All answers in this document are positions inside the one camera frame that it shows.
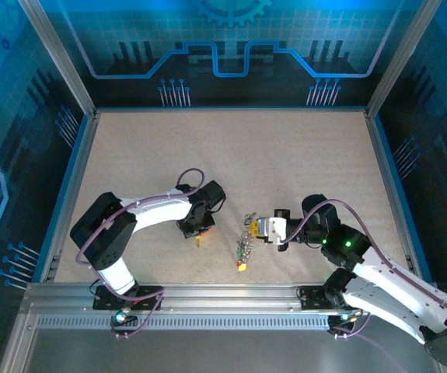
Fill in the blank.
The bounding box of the grey metal sheet panel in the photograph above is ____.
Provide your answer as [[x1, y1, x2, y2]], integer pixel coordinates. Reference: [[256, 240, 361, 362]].
[[23, 329, 444, 373]]

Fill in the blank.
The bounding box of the thin aluminium cross rail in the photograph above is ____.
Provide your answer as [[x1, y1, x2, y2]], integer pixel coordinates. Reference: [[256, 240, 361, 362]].
[[94, 105, 368, 114]]

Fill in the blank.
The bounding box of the aluminium mounting rail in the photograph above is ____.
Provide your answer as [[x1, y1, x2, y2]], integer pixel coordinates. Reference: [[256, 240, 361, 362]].
[[23, 281, 442, 316]]

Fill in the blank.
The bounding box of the grey keyring with small rings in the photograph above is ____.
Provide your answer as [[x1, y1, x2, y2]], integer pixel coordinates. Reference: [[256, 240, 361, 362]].
[[233, 211, 259, 269]]

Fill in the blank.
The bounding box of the aluminium side rail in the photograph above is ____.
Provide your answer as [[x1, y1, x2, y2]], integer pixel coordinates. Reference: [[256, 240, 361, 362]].
[[38, 110, 102, 283], [364, 110, 422, 283]]

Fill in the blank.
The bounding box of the slotted grey cable duct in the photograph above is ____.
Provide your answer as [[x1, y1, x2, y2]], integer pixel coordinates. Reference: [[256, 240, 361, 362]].
[[36, 315, 331, 331]]

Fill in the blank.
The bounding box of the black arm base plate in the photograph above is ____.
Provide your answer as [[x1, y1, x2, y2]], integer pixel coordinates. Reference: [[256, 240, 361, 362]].
[[298, 285, 348, 312], [93, 285, 165, 312]]

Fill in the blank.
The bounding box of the aluminium frame post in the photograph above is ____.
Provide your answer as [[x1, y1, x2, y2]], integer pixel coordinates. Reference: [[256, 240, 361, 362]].
[[365, 0, 444, 120], [16, 0, 99, 120]]

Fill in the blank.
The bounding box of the LED connector board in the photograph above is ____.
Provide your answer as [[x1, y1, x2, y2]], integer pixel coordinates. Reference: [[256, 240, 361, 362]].
[[110, 310, 138, 327], [327, 310, 364, 329]]

